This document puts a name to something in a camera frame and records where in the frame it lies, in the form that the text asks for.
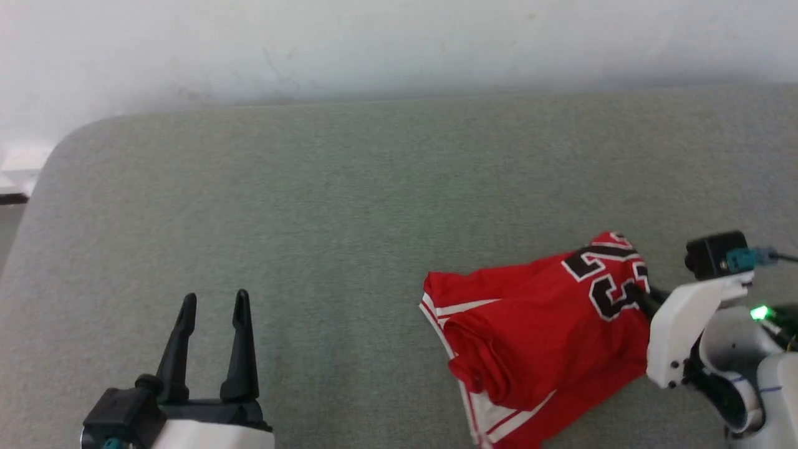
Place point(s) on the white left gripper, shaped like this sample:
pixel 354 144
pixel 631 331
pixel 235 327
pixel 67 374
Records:
pixel 212 430

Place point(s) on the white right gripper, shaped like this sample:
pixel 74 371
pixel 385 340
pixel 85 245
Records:
pixel 679 330

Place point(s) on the red white basketball jersey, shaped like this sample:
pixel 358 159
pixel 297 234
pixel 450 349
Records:
pixel 542 337

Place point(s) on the grey fabric sofa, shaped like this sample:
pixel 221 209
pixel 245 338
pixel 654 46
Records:
pixel 374 218

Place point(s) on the black baseboard strip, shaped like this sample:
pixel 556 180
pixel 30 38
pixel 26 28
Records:
pixel 12 199

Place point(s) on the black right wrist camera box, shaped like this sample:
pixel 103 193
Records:
pixel 711 255

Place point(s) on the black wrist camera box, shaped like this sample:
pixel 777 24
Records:
pixel 711 255
pixel 121 415

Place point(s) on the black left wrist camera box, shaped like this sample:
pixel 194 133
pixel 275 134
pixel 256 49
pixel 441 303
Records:
pixel 121 415

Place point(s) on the white wall skirting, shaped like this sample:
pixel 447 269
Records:
pixel 22 165

